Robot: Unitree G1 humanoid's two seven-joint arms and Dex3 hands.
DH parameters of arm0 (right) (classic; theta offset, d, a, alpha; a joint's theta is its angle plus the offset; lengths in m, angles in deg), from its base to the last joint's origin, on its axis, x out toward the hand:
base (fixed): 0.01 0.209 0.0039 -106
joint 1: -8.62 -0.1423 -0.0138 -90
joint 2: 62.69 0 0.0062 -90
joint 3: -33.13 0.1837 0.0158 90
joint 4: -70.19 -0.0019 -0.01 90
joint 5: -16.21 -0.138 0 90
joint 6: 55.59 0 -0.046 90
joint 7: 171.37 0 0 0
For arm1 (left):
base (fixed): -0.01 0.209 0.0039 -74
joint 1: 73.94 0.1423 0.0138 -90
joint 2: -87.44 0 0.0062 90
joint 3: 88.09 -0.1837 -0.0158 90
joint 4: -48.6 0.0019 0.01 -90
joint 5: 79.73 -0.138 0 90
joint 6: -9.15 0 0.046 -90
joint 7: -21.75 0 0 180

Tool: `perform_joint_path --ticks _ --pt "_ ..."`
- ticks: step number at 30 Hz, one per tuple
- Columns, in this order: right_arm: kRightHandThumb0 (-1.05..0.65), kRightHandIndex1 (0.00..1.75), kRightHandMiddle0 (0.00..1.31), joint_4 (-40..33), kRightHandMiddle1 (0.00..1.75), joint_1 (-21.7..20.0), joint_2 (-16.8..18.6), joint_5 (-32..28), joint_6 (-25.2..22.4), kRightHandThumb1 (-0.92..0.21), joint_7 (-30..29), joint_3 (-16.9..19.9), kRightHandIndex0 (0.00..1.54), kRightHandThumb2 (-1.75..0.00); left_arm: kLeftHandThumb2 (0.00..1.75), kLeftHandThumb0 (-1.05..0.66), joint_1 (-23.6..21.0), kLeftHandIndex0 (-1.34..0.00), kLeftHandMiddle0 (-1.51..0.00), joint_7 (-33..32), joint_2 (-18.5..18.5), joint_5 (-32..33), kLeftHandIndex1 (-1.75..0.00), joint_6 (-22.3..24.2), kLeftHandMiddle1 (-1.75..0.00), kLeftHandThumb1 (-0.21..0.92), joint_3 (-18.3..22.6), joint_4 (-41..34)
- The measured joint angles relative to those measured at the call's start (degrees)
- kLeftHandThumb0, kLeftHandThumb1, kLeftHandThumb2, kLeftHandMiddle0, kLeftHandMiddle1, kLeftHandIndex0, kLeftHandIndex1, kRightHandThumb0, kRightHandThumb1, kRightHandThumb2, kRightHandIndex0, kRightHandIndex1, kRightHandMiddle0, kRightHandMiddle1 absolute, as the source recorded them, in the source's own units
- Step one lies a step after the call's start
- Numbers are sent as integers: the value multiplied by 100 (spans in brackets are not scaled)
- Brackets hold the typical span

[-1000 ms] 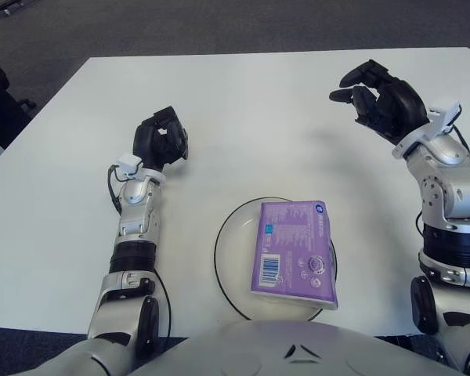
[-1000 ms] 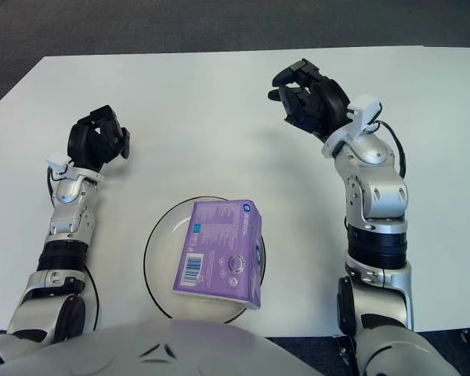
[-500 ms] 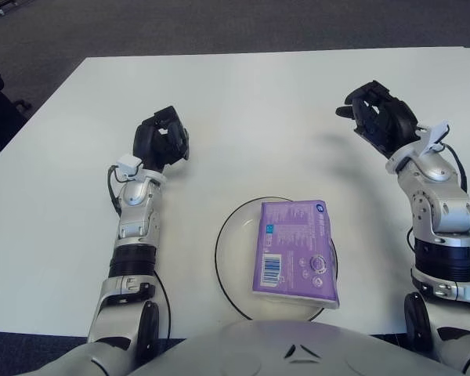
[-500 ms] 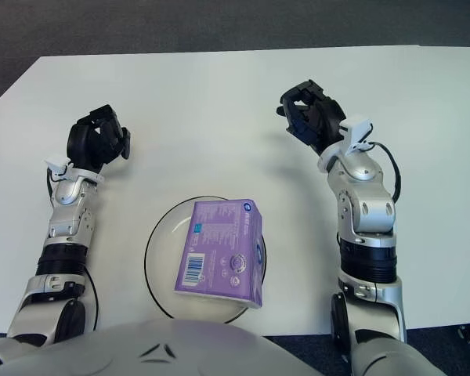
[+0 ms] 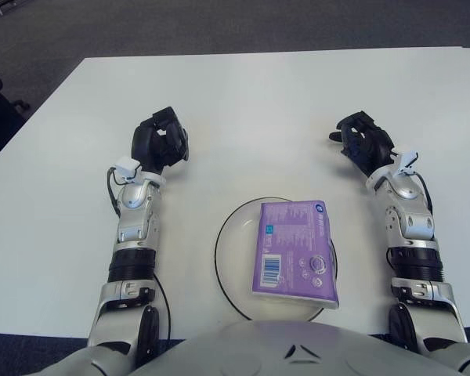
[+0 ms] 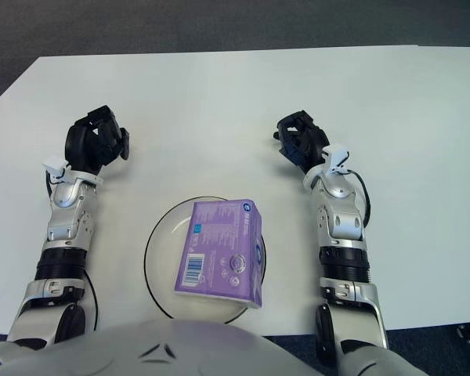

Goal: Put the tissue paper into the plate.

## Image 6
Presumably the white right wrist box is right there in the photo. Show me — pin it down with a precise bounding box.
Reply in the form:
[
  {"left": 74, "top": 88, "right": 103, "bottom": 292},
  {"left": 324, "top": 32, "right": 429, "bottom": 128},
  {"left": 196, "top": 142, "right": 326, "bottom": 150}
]
[{"left": 321, "top": 143, "right": 350, "bottom": 175}]

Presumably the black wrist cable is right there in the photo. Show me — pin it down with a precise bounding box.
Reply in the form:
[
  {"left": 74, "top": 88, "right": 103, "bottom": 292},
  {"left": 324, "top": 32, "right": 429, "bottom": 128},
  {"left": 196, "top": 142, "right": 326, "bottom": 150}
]
[
  {"left": 45, "top": 172, "right": 70, "bottom": 204},
  {"left": 346, "top": 168, "right": 371, "bottom": 232}
]

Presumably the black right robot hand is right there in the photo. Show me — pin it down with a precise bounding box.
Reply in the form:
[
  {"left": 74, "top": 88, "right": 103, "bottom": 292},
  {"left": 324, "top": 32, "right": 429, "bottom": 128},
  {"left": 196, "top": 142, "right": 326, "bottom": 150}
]
[{"left": 273, "top": 110, "right": 332, "bottom": 175}]

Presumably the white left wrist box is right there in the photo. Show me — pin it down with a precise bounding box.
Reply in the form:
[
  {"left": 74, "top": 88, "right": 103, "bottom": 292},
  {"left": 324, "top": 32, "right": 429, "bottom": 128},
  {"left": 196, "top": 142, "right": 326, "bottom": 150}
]
[{"left": 42, "top": 155, "right": 71, "bottom": 183}]

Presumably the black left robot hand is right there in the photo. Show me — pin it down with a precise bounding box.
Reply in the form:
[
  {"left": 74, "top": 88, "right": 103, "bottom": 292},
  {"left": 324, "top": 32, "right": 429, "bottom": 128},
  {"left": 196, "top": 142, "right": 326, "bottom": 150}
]
[{"left": 63, "top": 104, "right": 132, "bottom": 175}]

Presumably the purple tissue paper pack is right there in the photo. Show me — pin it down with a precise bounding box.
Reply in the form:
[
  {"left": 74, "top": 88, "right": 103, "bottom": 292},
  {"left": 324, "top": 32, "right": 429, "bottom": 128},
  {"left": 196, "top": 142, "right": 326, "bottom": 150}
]
[{"left": 174, "top": 197, "right": 266, "bottom": 310}]

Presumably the grey robot torso shell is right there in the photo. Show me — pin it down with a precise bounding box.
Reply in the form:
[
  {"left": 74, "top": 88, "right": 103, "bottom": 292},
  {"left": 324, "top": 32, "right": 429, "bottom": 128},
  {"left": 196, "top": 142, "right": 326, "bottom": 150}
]
[{"left": 7, "top": 317, "right": 338, "bottom": 376}]

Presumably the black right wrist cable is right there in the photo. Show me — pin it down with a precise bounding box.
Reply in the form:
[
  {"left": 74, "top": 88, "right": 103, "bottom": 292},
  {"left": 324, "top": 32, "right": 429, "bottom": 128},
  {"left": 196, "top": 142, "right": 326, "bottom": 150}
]
[{"left": 346, "top": 168, "right": 371, "bottom": 232}]

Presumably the white plate with black rim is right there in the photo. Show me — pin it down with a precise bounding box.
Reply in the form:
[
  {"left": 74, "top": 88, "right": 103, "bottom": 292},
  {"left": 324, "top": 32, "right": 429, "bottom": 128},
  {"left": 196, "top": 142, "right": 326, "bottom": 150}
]
[{"left": 143, "top": 195, "right": 267, "bottom": 325}]

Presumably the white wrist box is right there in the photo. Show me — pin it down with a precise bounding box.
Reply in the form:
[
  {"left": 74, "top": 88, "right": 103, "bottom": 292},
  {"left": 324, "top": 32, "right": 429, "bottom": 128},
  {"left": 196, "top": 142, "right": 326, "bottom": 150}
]
[
  {"left": 42, "top": 155, "right": 71, "bottom": 183},
  {"left": 321, "top": 143, "right": 350, "bottom": 175}
]

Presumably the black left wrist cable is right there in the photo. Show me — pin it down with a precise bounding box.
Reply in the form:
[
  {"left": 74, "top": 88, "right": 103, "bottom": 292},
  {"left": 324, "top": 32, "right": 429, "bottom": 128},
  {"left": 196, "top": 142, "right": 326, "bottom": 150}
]
[{"left": 45, "top": 172, "right": 70, "bottom": 204}]

